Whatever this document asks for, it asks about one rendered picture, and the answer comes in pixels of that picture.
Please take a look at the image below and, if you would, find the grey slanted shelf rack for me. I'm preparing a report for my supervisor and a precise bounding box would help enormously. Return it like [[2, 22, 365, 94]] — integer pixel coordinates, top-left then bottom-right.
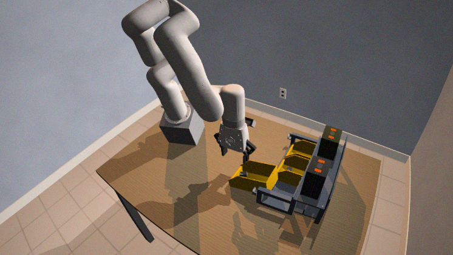
[[252, 132, 348, 224]]

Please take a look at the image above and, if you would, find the yellow bin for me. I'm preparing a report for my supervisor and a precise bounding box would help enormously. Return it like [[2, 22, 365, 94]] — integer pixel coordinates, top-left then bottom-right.
[[278, 155, 309, 187], [230, 160, 278, 192], [285, 140, 316, 159]]

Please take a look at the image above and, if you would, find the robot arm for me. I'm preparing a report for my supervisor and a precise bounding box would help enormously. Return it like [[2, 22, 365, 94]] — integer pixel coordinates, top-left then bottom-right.
[[121, 0, 256, 129]]

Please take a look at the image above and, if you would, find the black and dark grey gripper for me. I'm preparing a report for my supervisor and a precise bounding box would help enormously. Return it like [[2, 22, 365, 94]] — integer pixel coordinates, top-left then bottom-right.
[[214, 121, 256, 164]]

